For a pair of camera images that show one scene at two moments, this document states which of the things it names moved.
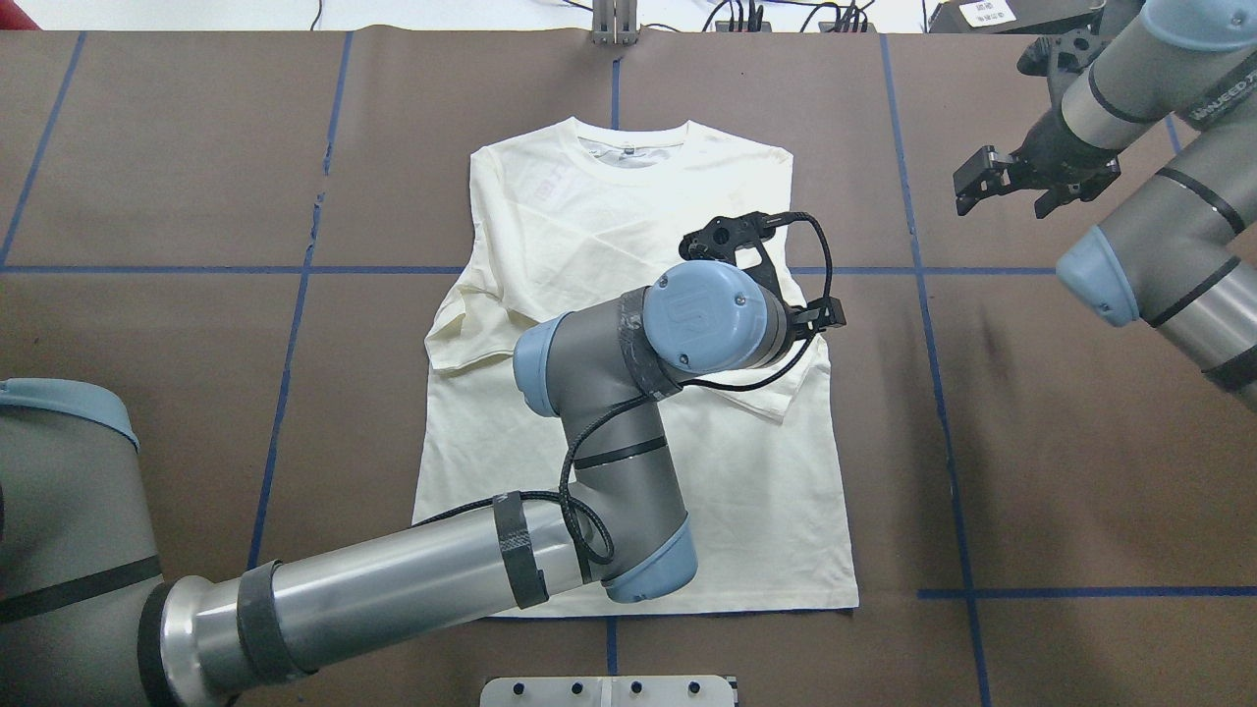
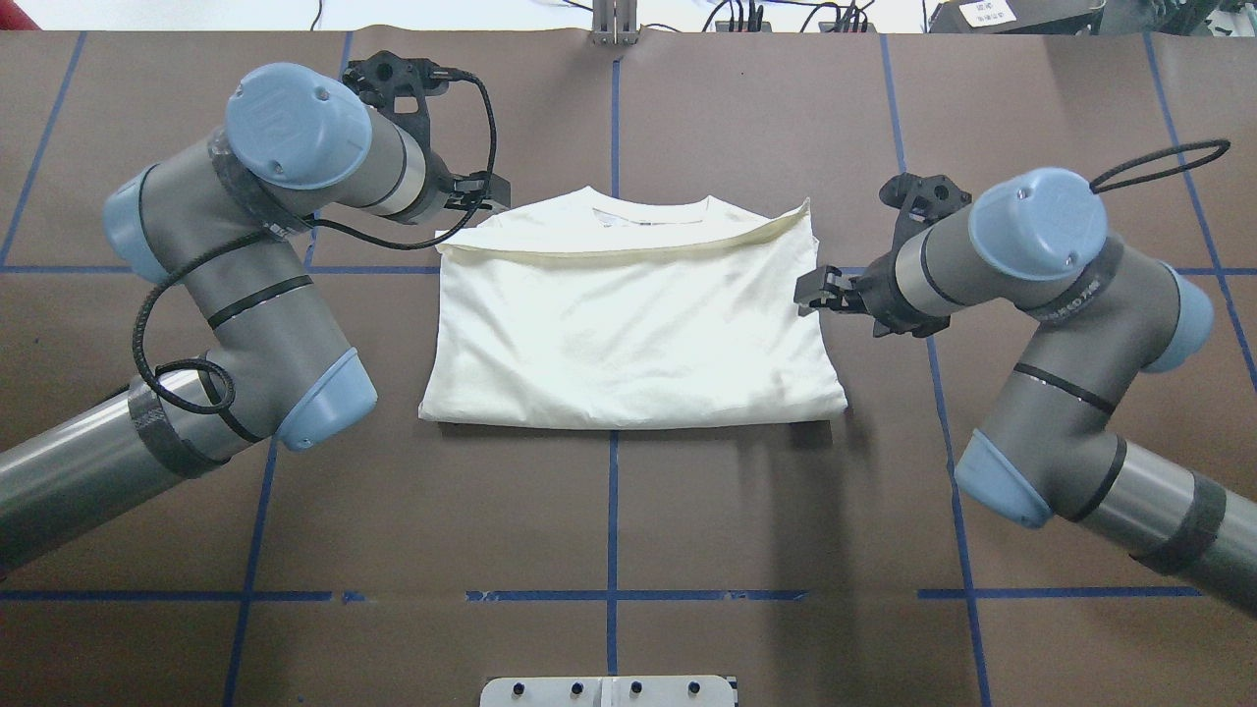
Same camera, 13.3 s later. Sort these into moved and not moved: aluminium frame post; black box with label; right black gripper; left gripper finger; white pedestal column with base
Moved: right black gripper; left gripper finger
Not moved: aluminium frame post; black box with label; white pedestal column with base
